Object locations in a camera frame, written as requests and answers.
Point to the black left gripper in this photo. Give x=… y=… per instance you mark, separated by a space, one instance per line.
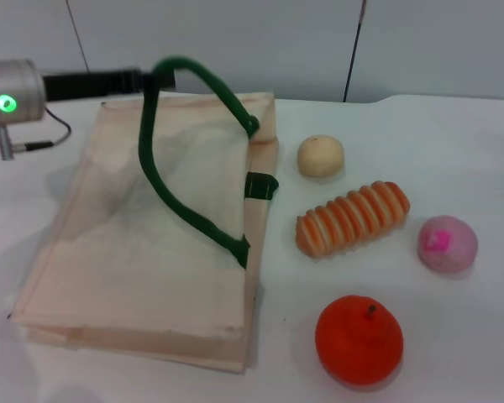
x=92 y=84

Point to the striped orange bread loaf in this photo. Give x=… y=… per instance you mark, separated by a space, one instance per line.
x=353 y=218

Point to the round beige bun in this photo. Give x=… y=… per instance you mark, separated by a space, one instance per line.
x=320 y=155

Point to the thin dark background pole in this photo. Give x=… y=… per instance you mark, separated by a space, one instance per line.
x=352 y=63

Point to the orange fruit with stem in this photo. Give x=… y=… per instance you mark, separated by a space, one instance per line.
x=359 y=342

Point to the round pink bun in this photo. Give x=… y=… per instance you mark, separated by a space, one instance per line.
x=447 y=245

